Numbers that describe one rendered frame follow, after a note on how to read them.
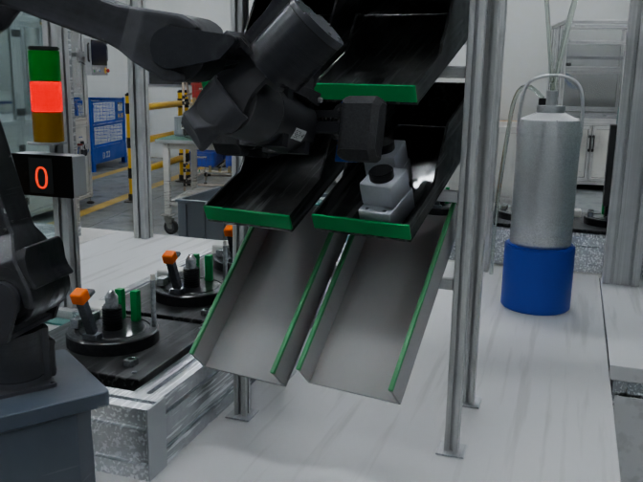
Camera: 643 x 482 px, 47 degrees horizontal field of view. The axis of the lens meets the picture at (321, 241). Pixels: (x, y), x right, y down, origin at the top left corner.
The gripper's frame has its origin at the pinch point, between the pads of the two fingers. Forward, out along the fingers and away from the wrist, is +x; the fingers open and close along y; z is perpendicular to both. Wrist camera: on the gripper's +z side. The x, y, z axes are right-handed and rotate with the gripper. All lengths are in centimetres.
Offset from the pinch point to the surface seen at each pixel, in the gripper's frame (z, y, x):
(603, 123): 178, 100, 899
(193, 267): -18, 46, 42
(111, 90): 200, 841, 822
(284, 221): -8.9, 9.3, 10.4
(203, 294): -22, 42, 40
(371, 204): -5.8, -0.9, 13.2
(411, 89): 7.2, -6.2, 8.9
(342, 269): -14.3, 6.2, 21.8
